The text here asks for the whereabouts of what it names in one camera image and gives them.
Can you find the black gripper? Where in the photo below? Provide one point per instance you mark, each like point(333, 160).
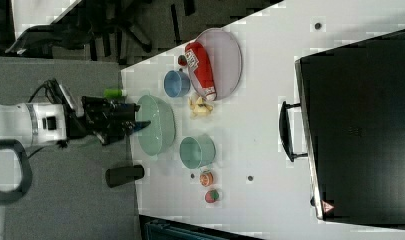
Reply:
point(109, 120)

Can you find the small red toy fruit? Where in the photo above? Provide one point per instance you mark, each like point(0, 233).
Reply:
point(182, 61)

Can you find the red strawberry toy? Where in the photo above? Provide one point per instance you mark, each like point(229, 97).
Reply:
point(212, 196)

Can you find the black silver toaster oven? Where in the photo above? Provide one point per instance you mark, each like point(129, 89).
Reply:
point(352, 101)

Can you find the yellow plush banana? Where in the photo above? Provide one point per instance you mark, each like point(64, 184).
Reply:
point(198, 107)

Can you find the lilac round plate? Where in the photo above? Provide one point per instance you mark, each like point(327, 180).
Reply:
point(225, 58)

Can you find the green perforated colander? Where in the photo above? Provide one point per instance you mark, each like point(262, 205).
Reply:
point(159, 135)

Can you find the orange slice toy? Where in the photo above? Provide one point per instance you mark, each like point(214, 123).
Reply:
point(206, 178)

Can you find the blue cup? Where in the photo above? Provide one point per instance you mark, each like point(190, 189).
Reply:
point(176, 84)

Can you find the red plush ketchup bottle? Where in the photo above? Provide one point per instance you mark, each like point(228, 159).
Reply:
point(200, 70)

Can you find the black cylindrical cup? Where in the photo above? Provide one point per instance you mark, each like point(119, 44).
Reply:
point(122, 175)

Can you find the teal green cup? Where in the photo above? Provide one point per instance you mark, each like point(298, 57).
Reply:
point(197, 151)

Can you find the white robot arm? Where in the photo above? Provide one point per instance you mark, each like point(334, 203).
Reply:
point(45, 124)

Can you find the black office chair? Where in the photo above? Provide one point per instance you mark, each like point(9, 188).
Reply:
point(87, 21)

